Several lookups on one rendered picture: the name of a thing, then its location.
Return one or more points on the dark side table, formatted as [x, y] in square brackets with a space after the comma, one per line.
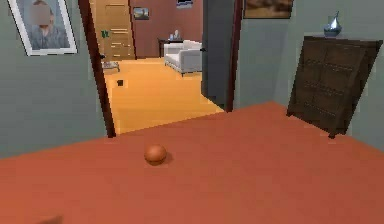
[165, 45]

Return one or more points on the white framed portrait picture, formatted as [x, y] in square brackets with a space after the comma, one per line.
[43, 30]

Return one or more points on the light wooden door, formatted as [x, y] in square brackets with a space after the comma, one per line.
[113, 30]

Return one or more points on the pale blue table ornament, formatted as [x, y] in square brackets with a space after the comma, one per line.
[175, 35]

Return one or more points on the brown framed landscape picture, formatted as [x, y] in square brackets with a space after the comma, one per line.
[268, 8]

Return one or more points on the white sofa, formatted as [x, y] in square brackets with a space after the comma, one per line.
[185, 57]

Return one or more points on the small grey coffee table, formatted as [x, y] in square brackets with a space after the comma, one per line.
[110, 66]

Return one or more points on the dark grey room door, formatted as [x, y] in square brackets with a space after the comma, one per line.
[216, 50]

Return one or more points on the green plant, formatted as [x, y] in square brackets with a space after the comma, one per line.
[105, 33]

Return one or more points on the dark brown chest of drawers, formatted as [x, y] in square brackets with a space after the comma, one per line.
[328, 83]

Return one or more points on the small dark framed picture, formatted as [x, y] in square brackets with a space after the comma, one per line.
[141, 13]

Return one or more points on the small black box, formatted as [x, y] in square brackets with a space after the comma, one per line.
[120, 82]

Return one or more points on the silver blue vase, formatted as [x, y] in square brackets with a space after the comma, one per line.
[332, 27]

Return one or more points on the orange ball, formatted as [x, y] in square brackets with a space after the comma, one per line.
[155, 154]

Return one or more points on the dark framed blue picture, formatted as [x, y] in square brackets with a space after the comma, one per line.
[184, 3]

